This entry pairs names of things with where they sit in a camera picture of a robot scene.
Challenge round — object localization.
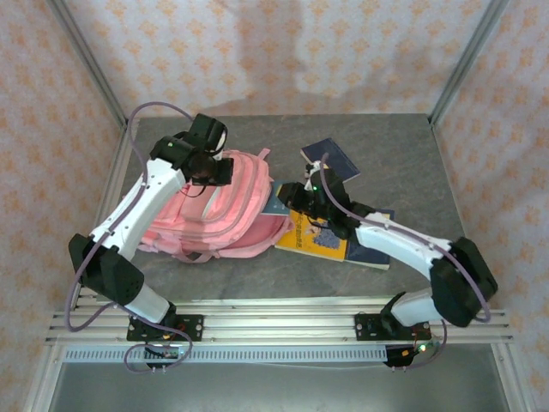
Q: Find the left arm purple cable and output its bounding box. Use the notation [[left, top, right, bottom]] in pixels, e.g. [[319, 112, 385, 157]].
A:
[[63, 100, 195, 375]]

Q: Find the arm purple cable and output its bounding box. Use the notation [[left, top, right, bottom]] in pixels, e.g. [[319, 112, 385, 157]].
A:
[[315, 152, 492, 373], [63, 100, 195, 375]]

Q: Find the pink backpack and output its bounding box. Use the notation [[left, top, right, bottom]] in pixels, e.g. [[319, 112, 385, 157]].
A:
[[136, 148, 293, 264]]

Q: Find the aluminium side rail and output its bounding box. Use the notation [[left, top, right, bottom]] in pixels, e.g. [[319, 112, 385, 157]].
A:
[[68, 118, 141, 310]]

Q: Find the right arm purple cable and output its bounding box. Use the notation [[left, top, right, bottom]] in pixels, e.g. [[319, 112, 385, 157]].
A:
[[315, 152, 492, 373]]

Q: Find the aluminium corner post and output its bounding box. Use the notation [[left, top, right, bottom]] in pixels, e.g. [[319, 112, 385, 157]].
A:
[[428, 0, 511, 126], [45, 0, 130, 130]]

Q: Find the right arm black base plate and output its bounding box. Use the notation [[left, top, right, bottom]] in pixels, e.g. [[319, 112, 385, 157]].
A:
[[354, 312, 431, 342]]

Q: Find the blue notebook white print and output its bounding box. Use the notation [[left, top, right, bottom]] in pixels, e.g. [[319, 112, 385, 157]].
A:
[[260, 179, 293, 216]]

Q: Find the small navy book yellow label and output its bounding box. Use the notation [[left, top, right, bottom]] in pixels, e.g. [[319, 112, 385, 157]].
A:
[[300, 136, 361, 184]]

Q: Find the aluminium frame leg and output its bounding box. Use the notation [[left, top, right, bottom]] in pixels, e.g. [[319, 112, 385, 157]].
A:
[[492, 342, 537, 412], [23, 345, 65, 412]]

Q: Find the grey metal lower panel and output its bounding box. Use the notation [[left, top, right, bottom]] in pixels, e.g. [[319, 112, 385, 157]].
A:
[[46, 362, 511, 412]]

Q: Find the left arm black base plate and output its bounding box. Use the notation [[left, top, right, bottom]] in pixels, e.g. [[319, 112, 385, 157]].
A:
[[127, 314, 205, 343]]

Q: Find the aluminium rail frame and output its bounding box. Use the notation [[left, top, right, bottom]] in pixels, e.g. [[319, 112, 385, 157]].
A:
[[45, 293, 515, 347]]

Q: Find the white slotted cable duct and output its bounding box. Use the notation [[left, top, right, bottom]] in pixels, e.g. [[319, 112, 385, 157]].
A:
[[63, 345, 389, 364]]

